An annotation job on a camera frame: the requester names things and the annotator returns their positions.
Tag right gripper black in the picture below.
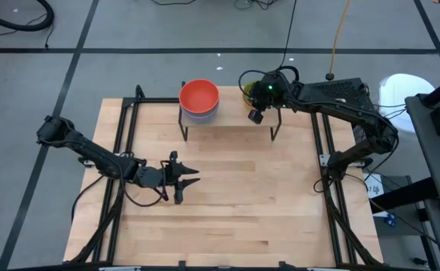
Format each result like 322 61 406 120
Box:
249 71 290 110

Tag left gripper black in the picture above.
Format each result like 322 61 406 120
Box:
135 151 202 206

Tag small green plastic bowl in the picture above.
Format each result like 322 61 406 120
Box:
241 80 260 108

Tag large red plastic bowl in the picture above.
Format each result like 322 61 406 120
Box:
178 78 220 114

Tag small purple plastic bowl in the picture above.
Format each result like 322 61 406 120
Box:
181 107 220 121

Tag wooden shelf black metal legs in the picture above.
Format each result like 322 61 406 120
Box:
178 81 283 142

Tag white round bin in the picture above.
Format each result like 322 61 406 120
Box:
378 73 437 136

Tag white paper sheet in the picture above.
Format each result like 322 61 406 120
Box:
363 172 385 199

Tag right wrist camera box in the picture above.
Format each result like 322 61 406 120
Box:
247 108 265 126

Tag black looped floor cable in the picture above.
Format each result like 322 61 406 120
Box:
266 0 300 87

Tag yellow cable with black plug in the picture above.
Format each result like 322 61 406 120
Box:
324 0 353 82

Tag black metal table frame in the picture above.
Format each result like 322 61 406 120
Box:
68 84 384 271

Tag thick black hose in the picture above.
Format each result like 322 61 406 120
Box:
0 0 55 33

